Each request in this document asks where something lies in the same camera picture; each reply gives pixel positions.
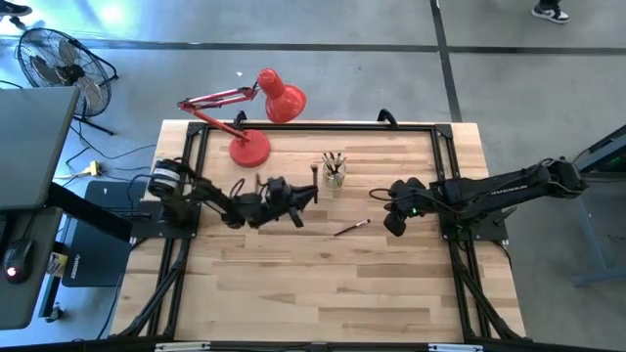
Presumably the person's shoe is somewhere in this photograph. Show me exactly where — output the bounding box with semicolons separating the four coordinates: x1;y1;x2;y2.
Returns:
530;0;571;25
0;0;34;19

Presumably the black desk support bar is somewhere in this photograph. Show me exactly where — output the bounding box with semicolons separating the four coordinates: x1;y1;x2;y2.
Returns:
46;181;134;243

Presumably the black aluminium table frame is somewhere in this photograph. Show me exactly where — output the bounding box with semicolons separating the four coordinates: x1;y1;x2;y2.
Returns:
110;110;527;352

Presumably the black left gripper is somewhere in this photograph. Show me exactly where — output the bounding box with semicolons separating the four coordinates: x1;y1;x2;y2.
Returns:
266;185;318;230

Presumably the long black eyeshadow brush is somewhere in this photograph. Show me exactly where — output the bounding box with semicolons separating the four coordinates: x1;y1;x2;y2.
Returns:
333;218;372;238

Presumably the black computer mouse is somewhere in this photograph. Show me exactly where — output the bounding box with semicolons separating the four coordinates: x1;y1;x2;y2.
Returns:
2;238;35;286

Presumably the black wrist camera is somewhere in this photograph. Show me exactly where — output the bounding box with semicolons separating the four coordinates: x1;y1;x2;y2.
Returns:
389;176;427;197
267;176;291;197

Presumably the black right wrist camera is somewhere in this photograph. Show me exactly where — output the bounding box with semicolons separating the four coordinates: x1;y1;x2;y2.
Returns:
389;176;427;197

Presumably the black computer case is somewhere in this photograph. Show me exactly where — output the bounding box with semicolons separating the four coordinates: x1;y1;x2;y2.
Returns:
61;179;151;289

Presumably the gold wire brush cup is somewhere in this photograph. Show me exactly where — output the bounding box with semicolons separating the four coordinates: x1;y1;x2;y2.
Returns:
322;163;348;191

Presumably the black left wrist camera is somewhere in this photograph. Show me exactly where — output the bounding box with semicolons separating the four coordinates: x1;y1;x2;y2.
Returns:
267;176;291;197

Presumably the grey desk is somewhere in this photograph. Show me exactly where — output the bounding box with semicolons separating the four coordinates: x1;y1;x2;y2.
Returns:
0;86;82;331

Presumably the teal metal cart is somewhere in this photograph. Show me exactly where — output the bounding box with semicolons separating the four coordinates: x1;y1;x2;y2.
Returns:
570;122;626;289

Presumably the black chair back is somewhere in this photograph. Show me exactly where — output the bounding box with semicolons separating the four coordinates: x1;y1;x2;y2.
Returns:
377;108;400;129

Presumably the black floor fan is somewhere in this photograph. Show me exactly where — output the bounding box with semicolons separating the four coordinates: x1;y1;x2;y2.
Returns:
16;26;120;137

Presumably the red desk lamp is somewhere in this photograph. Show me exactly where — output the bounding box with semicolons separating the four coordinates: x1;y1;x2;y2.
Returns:
177;67;308;169

